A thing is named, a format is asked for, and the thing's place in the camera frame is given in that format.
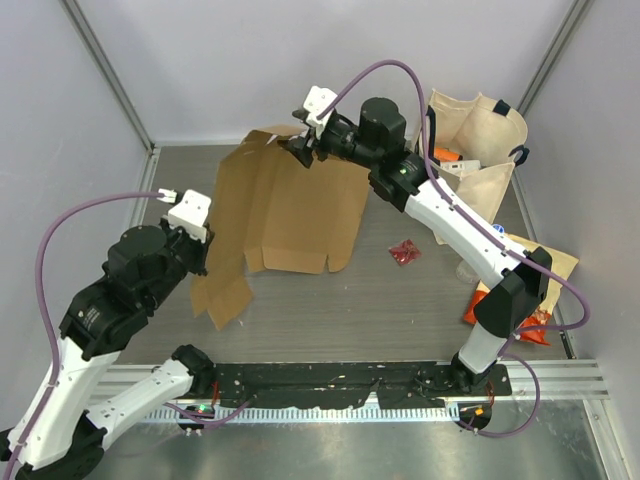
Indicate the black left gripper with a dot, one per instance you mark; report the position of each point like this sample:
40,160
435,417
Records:
203,246

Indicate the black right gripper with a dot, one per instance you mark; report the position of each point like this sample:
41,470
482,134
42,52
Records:
300,150

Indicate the brown cardboard box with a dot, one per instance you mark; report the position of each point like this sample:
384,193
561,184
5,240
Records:
269,212

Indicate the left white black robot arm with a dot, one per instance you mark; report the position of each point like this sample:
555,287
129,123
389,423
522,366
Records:
68,438

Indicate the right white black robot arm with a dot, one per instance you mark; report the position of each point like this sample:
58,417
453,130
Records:
515,276

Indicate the white box in bag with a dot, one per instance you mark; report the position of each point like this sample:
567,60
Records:
461,167

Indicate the orange item in bag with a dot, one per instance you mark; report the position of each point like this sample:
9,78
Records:
445,155

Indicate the small red candy wrapper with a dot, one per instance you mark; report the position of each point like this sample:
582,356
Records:
405,252

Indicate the beige canvas tote bag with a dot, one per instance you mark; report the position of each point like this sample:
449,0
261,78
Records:
483,129

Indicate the clear plastic water bottle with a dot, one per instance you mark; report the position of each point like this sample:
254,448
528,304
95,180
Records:
481,256

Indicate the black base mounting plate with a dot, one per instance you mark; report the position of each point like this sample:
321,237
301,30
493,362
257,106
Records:
342,385

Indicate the orange chips bag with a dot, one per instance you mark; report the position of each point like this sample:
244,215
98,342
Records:
563,265

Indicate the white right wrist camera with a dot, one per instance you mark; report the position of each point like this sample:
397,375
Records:
316,102

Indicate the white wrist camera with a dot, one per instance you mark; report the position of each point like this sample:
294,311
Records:
316,102
189,211

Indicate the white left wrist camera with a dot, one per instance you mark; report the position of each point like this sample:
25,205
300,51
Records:
189,211

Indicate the white slotted cable duct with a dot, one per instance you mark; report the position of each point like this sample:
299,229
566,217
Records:
369,413

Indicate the aluminium frame rail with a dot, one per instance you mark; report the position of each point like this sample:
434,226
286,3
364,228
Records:
548,380

